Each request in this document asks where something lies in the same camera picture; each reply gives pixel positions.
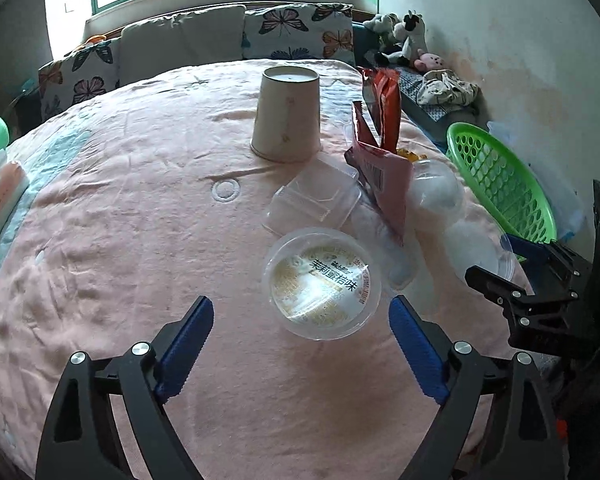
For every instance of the clear plastic storage box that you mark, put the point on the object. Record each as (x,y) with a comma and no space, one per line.
(562,195)

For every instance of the black and white cow plush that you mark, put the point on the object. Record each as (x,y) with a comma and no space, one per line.
(405,35)

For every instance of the grey pillow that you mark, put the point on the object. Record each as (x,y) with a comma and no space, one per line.
(180,42)

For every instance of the pink tissue pack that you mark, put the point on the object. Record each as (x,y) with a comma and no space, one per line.
(0,200)

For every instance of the grey plush toy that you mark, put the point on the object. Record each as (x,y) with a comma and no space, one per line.
(380,27)

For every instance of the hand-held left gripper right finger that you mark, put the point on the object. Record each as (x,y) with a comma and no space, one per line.
(415,347)

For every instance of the pink plush toy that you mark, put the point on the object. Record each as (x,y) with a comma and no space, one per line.
(430,61)

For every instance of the clear plastic cup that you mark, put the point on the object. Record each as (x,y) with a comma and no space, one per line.
(477,252)

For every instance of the orange cloth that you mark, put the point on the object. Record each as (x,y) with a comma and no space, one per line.
(560,427)

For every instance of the clear plastic tray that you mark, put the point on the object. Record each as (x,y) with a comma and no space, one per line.
(395,260)

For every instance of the green plastic basket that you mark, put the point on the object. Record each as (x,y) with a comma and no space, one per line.
(505,185)

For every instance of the pink snack packet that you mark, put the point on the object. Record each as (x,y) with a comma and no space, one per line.
(387,180)

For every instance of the round clear lidded cup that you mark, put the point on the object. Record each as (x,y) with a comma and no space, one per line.
(320,285)

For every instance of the patterned bench mat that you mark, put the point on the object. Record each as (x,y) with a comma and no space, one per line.
(425,112)

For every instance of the clear plastic dome lid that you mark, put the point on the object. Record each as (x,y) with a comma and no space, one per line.
(436,195)

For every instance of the butterfly print pillow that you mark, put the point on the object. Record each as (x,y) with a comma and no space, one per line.
(300,30)
(80,77)

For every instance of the orange plush toy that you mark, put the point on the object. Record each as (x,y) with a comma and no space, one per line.
(96,38)

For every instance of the beige paper cup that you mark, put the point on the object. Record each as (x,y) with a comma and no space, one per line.
(286,110)

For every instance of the clear square plastic container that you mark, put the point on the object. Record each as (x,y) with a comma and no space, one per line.
(315,192)

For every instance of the red snack packet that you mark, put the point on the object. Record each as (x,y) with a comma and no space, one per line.
(385,105)

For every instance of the small yellow wrapper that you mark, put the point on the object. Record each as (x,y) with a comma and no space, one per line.
(411,154)

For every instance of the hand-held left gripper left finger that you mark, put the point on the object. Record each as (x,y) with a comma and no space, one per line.
(187,340)

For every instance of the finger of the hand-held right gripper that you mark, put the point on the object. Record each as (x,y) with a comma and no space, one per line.
(495,287)
(525,249)

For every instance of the crumpled printed cloth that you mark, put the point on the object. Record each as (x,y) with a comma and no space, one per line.
(447,87)

